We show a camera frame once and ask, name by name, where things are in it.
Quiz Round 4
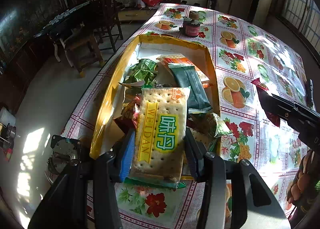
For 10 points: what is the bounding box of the red jar with cork lid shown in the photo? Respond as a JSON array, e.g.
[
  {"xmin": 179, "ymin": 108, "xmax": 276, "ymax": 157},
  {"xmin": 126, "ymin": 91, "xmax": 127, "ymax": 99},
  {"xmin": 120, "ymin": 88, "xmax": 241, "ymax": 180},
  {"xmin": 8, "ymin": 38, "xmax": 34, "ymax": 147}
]
[{"xmin": 179, "ymin": 11, "xmax": 201, "ymax": 38}]

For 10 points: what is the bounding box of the red orange snack packet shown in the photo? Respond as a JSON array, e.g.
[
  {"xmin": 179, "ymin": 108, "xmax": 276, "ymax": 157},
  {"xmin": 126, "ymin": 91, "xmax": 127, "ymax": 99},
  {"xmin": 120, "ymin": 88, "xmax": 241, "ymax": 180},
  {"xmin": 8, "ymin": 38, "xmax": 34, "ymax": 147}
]
[{"xmin": 121, "ymin": 95, "xmax": 139, "ymax": 129}]

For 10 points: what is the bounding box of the dark wooden chair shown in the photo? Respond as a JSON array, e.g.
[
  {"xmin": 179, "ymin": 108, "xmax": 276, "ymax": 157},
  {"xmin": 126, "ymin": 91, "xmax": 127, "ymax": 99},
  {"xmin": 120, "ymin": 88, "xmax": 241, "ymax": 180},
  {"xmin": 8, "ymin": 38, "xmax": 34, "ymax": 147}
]
[{"xmin": 90, "ymin": 0, "xmax": 124, "ymax": 54}]

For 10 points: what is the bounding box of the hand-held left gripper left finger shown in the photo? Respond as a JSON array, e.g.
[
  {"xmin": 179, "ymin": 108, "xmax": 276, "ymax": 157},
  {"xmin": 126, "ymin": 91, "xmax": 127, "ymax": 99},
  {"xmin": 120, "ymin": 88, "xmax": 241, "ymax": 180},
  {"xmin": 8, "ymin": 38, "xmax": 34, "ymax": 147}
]
[{"xmin": 27, "ymin": 127, "xmax": 136, "ymax": 229}]

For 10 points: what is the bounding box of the black flashlight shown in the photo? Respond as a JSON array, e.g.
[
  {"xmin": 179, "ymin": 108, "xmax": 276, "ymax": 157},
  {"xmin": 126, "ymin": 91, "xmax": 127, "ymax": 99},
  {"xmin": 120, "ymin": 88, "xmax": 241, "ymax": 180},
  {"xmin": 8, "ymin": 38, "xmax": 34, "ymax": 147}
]
[{"xmin": 306, "ymin": 80, "xmax": 315, "ymax": 108}]

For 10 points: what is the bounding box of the dark floral wall panel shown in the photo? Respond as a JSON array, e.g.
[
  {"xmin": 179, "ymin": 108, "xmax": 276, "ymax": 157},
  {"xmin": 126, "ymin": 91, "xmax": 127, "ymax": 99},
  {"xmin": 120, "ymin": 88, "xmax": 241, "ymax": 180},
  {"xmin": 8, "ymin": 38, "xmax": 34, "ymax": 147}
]
[{"xmin": 0, "ymin": 0, "xmax": 65, "ymax": 54}]

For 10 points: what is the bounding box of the mahjong table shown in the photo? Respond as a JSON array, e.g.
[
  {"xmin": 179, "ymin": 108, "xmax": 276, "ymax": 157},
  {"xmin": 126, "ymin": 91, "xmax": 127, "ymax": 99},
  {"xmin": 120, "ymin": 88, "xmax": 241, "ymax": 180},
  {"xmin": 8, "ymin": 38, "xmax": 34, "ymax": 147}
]
[{"xmin": 34, "ymin": 1, "xmax": 95, "ymax": 63}]

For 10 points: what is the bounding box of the wooden stool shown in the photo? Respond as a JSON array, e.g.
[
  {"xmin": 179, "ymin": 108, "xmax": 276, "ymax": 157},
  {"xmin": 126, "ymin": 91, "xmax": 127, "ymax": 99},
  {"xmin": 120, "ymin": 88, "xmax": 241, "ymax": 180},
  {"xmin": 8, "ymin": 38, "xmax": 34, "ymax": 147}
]
[{"xmin": 64, "ymin": 35, "xmax": 104, "ymax": 78}]

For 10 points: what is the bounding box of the yellow taped white box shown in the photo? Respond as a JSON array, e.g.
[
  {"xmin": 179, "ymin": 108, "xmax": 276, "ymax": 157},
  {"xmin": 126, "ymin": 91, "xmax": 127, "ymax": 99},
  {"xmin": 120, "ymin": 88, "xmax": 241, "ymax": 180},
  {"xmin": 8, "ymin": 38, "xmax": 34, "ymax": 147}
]
[{"xmin": 89, "ymin": 34, "xmax": 222, "ymax": 182}]

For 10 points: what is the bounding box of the barred window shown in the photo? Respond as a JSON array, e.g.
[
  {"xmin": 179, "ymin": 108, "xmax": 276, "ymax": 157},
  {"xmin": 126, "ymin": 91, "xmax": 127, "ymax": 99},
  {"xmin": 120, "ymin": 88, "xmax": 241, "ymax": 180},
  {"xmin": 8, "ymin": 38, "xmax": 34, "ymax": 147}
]
[{"xmin": 280, "ymin": 0, "xmax": 320, "ymax": 44}]

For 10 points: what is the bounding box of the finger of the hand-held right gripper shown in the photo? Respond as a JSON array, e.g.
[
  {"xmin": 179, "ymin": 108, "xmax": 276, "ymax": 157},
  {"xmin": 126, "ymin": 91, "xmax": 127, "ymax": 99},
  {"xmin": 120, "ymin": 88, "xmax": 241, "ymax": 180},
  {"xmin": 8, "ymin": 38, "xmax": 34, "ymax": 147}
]
[{"xmin": 257, "ymin": 91, "xmax": 320, "ymax": 122}]

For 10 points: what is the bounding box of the metal pot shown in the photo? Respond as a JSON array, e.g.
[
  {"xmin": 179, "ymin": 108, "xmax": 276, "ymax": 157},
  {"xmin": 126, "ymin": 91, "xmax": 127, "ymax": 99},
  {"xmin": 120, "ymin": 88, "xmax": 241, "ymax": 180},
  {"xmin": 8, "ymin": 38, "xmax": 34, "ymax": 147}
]
[{"xmin": 2, "ymin": 124, "xmax": 17, "ymax": 148}]

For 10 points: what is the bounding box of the dark green snack packet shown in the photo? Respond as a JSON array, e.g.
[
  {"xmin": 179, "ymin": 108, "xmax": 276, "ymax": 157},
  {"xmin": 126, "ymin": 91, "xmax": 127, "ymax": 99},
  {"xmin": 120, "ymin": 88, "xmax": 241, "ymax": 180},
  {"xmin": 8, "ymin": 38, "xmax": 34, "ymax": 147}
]
[{"xmin": 168, "ymin": 63, "xmax": 213, "ymax": 112}]

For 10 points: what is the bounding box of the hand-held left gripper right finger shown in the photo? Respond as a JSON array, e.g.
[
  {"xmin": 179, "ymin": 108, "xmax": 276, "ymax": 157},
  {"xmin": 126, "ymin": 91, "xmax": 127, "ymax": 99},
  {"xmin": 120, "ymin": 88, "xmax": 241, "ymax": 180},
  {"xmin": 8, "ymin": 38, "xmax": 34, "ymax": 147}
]
[{"xmin": 185, "ymin": 129, "xmax": 292, "ymax": 229}]

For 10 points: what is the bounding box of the round metal appliance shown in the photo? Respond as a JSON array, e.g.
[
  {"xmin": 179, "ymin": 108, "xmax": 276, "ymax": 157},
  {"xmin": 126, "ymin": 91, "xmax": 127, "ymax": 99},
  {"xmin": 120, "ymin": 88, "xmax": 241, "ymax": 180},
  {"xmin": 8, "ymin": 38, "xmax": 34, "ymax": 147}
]
[{"xmin": 46, "ymin": 134, "xmax": 83, "ymax": 184}]

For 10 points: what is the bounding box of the white bucket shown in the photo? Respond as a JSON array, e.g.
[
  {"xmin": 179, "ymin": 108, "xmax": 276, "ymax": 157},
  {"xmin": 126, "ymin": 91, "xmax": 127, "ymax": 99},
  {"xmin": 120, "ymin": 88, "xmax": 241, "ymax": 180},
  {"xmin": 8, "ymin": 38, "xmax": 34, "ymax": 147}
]
[{"xmin": 0, "ymin": 107, "xmax": 16, "ymax": 125}]

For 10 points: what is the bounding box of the fruit and flower printed tablecloth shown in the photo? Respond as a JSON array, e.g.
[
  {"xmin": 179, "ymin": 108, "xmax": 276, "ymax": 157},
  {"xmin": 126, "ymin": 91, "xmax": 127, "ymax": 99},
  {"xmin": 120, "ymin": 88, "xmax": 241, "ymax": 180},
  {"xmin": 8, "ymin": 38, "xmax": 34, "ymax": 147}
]
[{"xmin": 60, "ymin": 3, "xmax": 316, "ymax": 229}]

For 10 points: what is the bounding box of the wooden television stand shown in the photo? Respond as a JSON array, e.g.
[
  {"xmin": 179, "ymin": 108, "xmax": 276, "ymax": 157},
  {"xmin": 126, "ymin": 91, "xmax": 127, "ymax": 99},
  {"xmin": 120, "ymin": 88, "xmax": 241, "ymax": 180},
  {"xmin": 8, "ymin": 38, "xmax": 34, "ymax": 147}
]
[{"xmin": 117, "ymin": 6, "xmax": 160, "ymax": 21}]

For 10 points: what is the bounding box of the green pea snack packet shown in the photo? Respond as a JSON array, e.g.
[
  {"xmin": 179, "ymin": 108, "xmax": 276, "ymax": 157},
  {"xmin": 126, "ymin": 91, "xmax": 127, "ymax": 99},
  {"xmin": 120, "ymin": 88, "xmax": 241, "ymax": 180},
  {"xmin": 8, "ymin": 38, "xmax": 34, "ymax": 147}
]
[
  {"xmin": 197, "ymin": 112, "xmax": 233, "ymax": 144},
  {"xmin": 129, "ymin": 59, "xmax": 158, "ymax": 85}
]

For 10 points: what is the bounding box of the clear cracker packet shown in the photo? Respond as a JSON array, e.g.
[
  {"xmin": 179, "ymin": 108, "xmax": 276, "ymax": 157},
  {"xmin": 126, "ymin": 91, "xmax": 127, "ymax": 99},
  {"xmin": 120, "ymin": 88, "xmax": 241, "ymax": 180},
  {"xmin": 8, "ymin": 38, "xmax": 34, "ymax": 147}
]
[
  {"xmin": 190, "ymin": 130, "xmax": 218, "ymax": 152},
  {"xmin": 125, "ymin": 87, "xmax": 192, "ymax": 189},
  {"xmin": 156, "ymin": 54, "xmax": 210, "ymax": 87}
]

